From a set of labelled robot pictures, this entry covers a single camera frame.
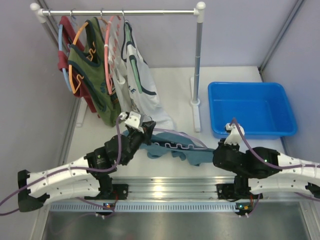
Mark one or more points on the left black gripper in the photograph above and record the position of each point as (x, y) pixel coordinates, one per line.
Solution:
(147, 128)

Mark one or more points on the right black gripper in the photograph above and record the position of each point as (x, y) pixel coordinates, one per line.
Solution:
(222, 145)

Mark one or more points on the lavender plastic hanger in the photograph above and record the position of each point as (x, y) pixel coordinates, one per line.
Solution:
(174, 140)

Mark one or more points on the teal tank top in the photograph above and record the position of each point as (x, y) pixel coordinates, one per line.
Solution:
(194, 158)

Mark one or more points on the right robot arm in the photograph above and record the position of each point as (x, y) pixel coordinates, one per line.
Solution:
(262, 170)

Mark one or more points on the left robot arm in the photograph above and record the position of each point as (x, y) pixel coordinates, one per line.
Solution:
(88, 176)

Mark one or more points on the white navy-trimmed tank top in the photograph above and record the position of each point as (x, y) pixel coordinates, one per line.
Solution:
(148, 102)

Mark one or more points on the pink hanger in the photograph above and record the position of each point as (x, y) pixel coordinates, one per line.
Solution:
(109, 84)

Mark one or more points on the green tank top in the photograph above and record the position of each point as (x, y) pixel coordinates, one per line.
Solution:
(89, 68)

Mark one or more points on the white shirt on pink hanger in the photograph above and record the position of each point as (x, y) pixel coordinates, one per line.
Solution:
(117, 67)

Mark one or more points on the mint green hanger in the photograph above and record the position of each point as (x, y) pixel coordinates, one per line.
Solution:
(130, 52)

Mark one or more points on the red tank top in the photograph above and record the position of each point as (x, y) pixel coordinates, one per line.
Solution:
(68, 35)

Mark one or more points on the light blue hanger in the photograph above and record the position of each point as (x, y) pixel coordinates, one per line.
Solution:
(60, 48)

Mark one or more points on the blue plastic bin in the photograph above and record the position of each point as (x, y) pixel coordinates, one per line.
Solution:
(261, 108)

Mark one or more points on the white clothes rack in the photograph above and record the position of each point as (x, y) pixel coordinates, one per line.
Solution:
(43, 16)

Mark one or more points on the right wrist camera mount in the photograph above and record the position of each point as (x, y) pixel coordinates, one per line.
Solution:
(234, 136)

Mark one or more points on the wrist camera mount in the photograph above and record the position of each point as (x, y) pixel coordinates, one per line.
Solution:
(234, 136)
(133, 121)

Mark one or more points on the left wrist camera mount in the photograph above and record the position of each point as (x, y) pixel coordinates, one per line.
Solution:
(133, 121)

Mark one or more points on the aluminium mounting rail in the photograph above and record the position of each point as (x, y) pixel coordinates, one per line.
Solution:
(172, 188)

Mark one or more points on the slotted cable duct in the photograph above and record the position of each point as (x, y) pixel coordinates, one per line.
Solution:
(151, 207)

